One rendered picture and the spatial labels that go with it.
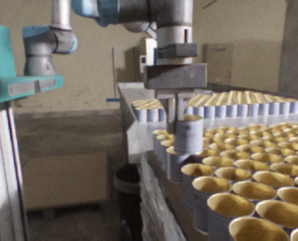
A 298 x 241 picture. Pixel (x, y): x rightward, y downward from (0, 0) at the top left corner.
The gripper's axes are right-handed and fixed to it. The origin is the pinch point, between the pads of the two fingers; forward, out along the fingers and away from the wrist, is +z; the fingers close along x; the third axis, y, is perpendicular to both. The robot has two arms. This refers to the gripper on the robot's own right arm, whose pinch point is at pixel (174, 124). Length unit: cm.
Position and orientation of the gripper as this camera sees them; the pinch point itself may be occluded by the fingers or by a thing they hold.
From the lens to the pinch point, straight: 56.0
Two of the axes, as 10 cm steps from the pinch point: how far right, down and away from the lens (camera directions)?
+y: -1.6, -1.8, 9.7
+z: 0.3, 9.8, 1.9
